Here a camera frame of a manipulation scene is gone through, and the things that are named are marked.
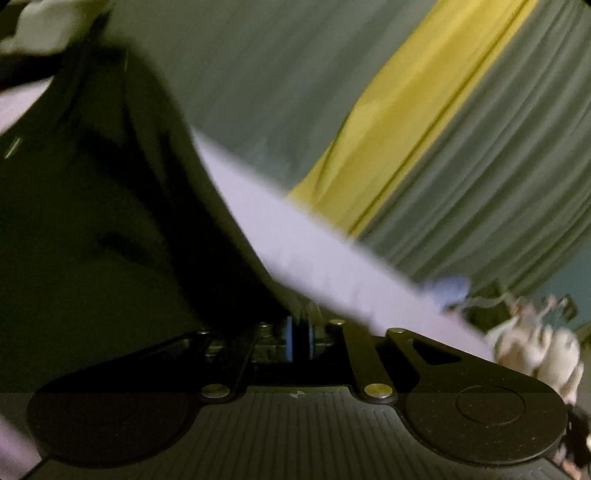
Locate black pants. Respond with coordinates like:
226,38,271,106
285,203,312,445
1,17,301,393

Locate white plush toy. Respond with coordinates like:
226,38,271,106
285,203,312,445
486,296,584,405

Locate yellow curtain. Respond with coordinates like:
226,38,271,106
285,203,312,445
290,0,537,238

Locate grey-green curtain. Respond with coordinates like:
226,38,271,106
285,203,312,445
107,1,590,293

